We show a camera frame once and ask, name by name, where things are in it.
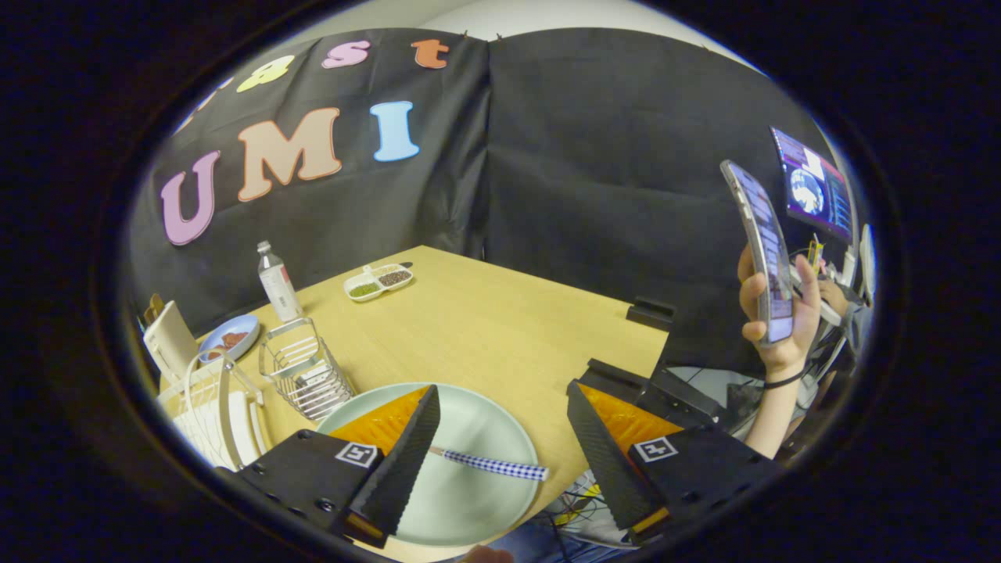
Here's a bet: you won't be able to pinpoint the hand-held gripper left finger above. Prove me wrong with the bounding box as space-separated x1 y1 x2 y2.
215 384 441 548

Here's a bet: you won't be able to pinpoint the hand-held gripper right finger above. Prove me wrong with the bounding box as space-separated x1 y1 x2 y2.
566 379 783 546

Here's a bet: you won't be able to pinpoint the pale green plate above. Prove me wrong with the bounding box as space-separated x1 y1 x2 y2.
316 382 540 547

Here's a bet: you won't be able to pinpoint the blue checkered handle spoon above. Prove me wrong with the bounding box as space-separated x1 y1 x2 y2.
428 446 550 482

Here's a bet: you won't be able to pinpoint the metal wire basket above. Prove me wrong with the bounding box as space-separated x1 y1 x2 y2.
259 316 357 423

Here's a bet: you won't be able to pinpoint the white wire dish rack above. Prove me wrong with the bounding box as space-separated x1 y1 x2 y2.
156 350 274 472

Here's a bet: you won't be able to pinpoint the white divided bean dish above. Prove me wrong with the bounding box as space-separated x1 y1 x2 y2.
343 263 414 303

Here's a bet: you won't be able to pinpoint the blue plate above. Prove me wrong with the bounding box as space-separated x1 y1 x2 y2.
196 314 261 364

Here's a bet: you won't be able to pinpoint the person's blue trousers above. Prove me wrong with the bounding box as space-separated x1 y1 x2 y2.
485 518 572 562

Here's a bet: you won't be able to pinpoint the black wrist band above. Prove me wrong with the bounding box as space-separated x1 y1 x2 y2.
762 364 810 390

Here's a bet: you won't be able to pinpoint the white drip tray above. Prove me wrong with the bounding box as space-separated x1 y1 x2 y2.
174 407 263 468

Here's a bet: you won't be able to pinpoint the clear plastic bottle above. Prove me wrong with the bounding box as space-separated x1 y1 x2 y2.
257 240 304 323

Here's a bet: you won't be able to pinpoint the white toaster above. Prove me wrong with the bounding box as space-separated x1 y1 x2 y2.
142 300 200 384

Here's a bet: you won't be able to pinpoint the smartphone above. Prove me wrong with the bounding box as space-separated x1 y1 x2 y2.
720 160 795 346

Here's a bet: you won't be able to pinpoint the computer monitor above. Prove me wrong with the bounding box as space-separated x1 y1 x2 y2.
770 127 855 245

